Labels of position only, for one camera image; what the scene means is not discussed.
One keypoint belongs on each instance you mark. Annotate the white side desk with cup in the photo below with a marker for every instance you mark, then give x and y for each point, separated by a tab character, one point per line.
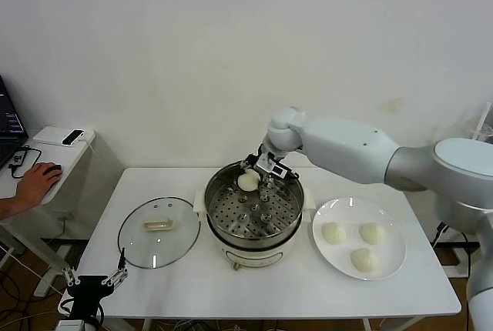
464	265

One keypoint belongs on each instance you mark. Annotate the round glass pot lid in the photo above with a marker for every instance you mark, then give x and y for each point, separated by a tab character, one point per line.
169	246

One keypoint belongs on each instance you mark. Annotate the small black white device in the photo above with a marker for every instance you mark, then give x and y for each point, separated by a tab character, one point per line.
72	138

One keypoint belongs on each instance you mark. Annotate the round white plate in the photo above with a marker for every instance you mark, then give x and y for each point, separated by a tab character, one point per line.
339	258

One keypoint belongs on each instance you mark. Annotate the black computer mouse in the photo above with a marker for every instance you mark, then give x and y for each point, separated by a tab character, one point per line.
54	171

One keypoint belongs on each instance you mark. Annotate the cream electric cooker pot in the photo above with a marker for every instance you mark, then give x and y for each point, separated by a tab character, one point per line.
254	258

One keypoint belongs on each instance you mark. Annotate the flat white box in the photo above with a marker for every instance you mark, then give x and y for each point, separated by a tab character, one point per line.
48	136

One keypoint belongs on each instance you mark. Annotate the bare human forearm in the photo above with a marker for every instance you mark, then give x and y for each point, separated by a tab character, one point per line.
9	209

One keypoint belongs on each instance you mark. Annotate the black laptop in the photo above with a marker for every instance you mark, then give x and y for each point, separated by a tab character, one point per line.
9	123

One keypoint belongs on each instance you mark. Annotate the stainless steel steamer basket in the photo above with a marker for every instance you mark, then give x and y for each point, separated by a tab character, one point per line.
294	211

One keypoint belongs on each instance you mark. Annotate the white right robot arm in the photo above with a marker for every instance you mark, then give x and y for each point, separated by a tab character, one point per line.
346	146

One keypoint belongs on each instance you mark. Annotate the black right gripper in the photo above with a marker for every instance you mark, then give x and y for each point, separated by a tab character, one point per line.
265	156

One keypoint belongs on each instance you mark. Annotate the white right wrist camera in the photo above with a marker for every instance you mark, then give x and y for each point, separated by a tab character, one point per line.
278	170

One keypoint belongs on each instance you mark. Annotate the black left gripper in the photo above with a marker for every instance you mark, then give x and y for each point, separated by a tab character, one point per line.
90	288

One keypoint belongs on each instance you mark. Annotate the white steamed baozi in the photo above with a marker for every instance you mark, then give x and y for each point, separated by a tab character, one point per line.
247	181
333	233
364	259
372	233

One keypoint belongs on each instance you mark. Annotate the bare human hand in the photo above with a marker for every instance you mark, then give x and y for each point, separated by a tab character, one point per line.
36	184

